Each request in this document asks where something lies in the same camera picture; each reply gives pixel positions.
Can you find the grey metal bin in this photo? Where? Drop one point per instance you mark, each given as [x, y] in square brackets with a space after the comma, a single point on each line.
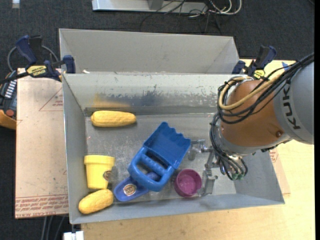
[160, 96]

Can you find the small blue toy spoon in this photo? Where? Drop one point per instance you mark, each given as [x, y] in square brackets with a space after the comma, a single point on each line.
[125, 191]

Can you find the long yellow toy corn cob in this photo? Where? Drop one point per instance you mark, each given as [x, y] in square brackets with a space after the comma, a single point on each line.
[112, 119]

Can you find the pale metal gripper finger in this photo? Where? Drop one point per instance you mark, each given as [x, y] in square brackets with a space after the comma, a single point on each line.
[208, 184]
[197, 147]

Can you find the yellow toy cup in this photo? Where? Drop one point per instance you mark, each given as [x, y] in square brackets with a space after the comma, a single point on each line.
[96, 171]

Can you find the purple toy cup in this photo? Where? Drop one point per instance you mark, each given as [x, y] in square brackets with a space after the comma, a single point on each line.
[187, 182]

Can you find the large blue toy scoop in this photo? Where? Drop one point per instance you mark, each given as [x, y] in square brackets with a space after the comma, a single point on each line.
[166, 144]

